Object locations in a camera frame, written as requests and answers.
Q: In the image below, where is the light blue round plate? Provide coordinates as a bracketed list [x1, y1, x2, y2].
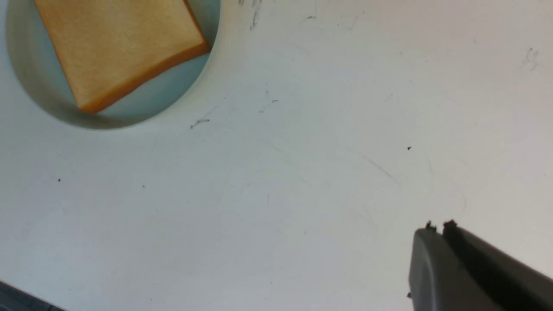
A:
[6, 0, 221, 129]

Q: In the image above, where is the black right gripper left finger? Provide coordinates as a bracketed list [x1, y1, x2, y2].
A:
[407, 221, 503, 311]

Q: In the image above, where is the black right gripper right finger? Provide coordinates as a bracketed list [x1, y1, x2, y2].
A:
[442, 220, 552, 311]

